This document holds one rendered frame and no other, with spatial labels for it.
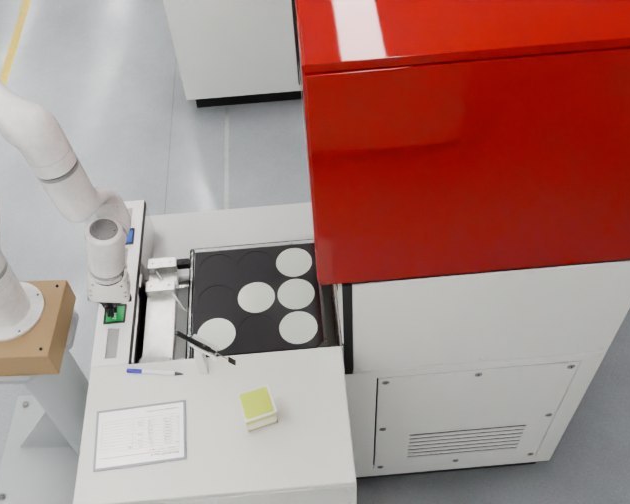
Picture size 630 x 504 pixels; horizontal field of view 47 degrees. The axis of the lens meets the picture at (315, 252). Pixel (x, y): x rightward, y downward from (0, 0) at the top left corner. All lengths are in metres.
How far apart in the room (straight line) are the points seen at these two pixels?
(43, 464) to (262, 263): 1.27
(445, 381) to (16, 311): 1.16
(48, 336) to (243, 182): 1.71
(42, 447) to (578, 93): 2.28
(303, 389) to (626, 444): 1.48
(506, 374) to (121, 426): 1.01
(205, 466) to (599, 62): 1.15
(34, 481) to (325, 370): 1.44
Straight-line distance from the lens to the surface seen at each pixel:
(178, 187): 3.57
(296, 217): 2.26
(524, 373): 2.09
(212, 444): 1.73
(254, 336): 1.93
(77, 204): 1.60
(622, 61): 1.31
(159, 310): 2.05
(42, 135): 1.50
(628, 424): 2.96
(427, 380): 2.03
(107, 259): 1.72
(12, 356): 2.06
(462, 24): 1.26
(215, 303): 2.00
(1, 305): 2.03
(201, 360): 1.76
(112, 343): 1.93
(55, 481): 2.89
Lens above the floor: 2.53
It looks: 52 degrees down
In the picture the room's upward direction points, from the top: 4 degrees counter-clockwise
